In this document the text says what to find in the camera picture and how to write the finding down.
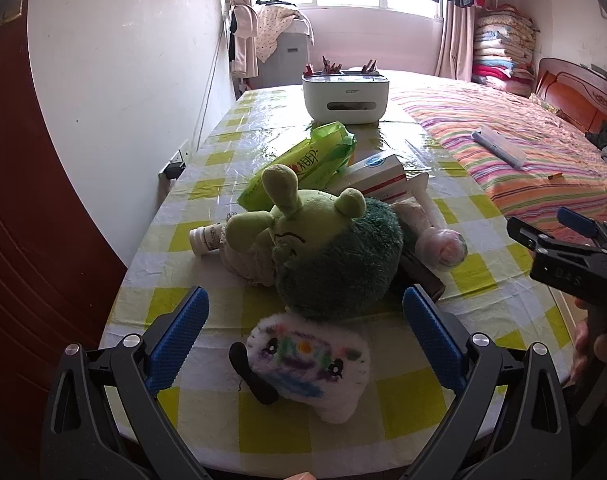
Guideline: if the beige hanging garment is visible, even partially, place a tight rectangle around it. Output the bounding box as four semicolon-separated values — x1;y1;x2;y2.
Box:
228;4;259;80

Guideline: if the green plastic packet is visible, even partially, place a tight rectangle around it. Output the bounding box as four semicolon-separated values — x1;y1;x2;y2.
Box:
236;121;358;211

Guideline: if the person's right hand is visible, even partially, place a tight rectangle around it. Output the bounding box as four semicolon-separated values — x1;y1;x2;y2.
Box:
571;299;607;386

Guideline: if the dark brown flat item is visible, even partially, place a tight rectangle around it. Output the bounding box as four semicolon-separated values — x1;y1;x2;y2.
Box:
393;247;447;303

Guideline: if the cream dotted cloth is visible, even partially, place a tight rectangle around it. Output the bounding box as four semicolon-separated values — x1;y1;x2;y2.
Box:
254;2;314;63

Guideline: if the wall cable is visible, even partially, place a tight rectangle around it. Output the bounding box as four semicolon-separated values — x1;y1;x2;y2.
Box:
196;25;224;151

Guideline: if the white appliance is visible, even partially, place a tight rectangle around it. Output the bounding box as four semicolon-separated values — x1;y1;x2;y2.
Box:
261;25;314;88

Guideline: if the wall socket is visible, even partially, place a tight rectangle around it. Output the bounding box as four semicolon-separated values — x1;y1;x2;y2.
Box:
158;140;190;181

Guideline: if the striped bedsheet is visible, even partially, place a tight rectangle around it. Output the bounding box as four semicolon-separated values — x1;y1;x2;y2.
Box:
383;72;607;246

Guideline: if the white plush toy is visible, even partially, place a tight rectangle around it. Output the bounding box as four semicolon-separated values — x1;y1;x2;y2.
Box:
228;311;369;426

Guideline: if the green plush toy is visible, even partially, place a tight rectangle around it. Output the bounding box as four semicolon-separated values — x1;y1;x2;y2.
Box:
221;165;469;321

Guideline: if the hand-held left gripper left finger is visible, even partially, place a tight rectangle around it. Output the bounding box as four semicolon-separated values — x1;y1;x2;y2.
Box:
41;286;210;480

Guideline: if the white red medicine box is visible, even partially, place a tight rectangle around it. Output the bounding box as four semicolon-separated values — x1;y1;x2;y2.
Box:
341;149;409;206

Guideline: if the stack of folded quilts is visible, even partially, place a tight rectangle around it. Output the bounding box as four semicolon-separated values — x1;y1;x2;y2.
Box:
471;5;539;96

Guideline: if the white desktop organizer box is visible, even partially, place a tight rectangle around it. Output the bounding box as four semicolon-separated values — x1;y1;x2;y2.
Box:
302;71;390;126

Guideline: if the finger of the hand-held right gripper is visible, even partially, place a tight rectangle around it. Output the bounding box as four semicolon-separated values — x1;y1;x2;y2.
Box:
557;207;607;247
506;216;597;261

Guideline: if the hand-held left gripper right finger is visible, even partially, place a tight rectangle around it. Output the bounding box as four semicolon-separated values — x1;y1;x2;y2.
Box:
402;284;571;480

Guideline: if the wooden bed headboard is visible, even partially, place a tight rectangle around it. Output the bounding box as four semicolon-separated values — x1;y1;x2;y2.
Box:
531;57;607;136

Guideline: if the bunch of reddish pens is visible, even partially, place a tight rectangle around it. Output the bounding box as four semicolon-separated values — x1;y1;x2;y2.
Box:
306;55;381;77

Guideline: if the yellow white checkered tablecloth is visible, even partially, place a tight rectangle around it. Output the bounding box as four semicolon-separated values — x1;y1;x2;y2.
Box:
98;85;577;471

